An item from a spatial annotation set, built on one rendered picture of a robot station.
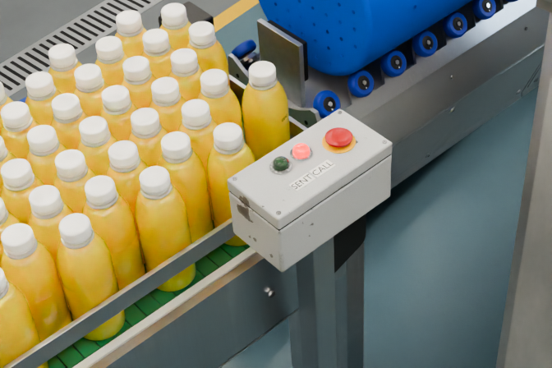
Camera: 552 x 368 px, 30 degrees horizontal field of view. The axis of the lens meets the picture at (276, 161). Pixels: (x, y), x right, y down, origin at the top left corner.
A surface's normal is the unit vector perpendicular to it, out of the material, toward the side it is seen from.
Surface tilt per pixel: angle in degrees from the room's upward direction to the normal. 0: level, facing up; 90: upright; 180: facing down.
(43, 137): 0
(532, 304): 90
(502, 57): 70
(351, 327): 90
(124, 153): 0
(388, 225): 0
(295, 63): 90
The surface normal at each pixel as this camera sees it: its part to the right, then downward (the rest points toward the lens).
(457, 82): 0.60, 0.21
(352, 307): 0.66, 0.48
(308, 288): -0.75, 0.48
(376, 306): -0.05, -0.73
